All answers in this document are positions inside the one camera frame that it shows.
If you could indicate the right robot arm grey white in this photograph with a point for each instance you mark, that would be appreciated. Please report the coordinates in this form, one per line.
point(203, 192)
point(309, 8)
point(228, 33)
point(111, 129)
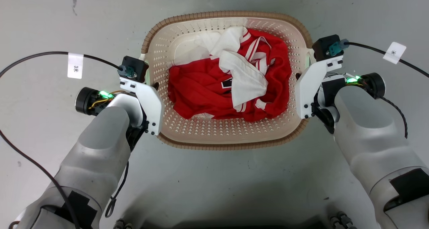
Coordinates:
point(368, 135)

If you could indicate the cream laundry basket brown rim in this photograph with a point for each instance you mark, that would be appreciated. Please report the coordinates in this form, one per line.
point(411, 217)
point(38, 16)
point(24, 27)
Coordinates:
point(214, 135)

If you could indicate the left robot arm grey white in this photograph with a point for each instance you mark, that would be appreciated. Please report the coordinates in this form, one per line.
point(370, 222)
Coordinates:
point(97, 155)

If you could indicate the red and white jersey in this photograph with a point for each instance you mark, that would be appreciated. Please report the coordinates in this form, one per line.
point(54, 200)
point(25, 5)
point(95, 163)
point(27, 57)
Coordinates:
point(197, 88)

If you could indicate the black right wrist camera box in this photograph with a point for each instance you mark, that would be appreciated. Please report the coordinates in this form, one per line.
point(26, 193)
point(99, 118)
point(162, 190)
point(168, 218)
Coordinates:
point(325, 46)

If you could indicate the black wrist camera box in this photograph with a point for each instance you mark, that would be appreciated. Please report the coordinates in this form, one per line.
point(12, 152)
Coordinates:
point(135, 68)
point(325, 46)

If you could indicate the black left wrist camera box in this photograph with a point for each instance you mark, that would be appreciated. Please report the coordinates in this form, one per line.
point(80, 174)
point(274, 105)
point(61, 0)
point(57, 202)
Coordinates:
point(135, 68)

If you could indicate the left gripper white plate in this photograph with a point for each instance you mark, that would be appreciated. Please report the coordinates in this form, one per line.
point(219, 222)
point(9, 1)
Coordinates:
point(150, 101)

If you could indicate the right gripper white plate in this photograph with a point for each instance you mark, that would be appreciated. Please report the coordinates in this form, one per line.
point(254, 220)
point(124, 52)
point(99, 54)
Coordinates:
point(306, 88)

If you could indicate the dark robot waist base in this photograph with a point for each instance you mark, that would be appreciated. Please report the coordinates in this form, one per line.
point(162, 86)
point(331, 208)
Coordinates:
point(338, 221)

